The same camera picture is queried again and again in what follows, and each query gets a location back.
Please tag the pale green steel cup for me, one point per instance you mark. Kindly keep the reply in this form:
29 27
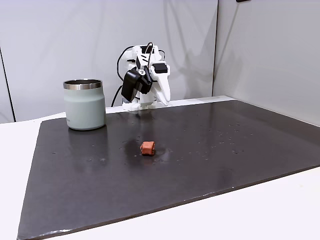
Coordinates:
85 107

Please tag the dark grey table mat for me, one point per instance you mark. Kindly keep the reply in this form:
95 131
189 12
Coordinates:
200 155

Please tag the red-brown cube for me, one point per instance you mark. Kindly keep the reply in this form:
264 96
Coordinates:
147 148

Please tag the black wall fixture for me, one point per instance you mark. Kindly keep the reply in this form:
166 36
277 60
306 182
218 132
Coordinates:
243 1

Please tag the black camera box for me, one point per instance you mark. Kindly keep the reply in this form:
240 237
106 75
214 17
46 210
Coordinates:
132 85

